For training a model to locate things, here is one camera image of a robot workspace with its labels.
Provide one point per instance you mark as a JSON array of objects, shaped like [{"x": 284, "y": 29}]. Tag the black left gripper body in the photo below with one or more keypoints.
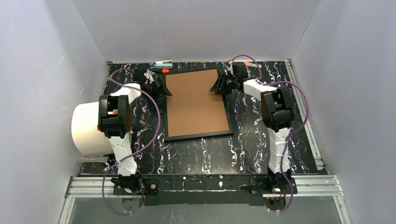
[{"x": 157, "y": 85}]

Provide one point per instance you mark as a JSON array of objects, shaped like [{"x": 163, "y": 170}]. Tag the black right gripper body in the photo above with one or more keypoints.
[{"x": 224, "y": 82}]

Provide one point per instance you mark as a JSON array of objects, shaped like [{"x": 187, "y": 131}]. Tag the brown backing board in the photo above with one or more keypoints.
[{"x": 195, "y": 102}]

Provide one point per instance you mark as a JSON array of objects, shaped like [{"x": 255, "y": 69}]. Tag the black picture frame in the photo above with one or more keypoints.
[{"x": 198, "y": 136}]

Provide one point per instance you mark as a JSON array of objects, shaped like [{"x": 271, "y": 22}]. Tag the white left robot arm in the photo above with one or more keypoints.
[{"x": 114, "y": 116}]

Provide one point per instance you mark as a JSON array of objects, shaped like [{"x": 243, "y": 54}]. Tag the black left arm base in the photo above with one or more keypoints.
[{"x": 135, "y": 185}]

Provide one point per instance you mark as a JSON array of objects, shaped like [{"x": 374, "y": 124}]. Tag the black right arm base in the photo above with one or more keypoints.
[{"x": 272, "y": 183}]

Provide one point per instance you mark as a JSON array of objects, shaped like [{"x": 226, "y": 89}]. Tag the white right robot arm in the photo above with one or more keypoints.
[{"x": 276, "y": 107}]

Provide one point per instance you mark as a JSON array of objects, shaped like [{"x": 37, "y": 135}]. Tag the black orange marker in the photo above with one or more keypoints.
[{"x": 161, "y": 71}]

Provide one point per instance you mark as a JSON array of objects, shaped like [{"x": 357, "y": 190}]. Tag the orange white marker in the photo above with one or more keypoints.
[{"x": 252, "y": 65}]

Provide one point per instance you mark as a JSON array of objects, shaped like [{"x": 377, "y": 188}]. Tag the white cylinder orange lid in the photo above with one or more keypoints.
[{"x": 85, "y": 134}]

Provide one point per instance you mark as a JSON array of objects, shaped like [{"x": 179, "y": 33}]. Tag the wooden ruler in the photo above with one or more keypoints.
[{"x": 91, "y": 160}]

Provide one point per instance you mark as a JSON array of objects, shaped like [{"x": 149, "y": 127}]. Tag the aluminium rail frame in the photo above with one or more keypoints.
[{"x": 90, "y": 200}]

